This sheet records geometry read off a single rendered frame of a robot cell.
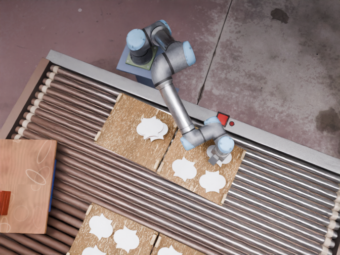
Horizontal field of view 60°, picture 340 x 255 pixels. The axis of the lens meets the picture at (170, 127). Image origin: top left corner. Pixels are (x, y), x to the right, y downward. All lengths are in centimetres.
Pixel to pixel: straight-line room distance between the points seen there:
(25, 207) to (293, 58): 259
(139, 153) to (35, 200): 61
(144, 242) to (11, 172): 83
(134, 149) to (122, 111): 25
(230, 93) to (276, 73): 49
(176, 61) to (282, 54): 186
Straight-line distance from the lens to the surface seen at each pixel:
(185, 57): 144
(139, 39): 180
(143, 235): 172
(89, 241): 178
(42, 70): 208
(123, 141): 177
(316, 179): 188
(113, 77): 194
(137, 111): 181
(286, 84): 303
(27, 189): 180
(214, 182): 170
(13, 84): 332
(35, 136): 198
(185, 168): 170
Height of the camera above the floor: 264
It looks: 75 degrees down
